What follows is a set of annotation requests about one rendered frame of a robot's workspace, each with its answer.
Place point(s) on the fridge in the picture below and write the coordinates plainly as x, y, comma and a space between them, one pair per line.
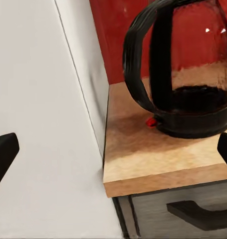
54, 94

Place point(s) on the dishwasher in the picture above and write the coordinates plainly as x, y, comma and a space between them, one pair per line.
190, 212

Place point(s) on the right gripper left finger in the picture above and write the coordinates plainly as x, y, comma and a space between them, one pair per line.
9, 148

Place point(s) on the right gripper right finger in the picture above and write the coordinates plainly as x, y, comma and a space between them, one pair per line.
222, 146

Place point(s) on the electric kettle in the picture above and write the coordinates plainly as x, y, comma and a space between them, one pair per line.
187, 66

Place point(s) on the countertop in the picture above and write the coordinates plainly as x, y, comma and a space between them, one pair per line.
142, 159

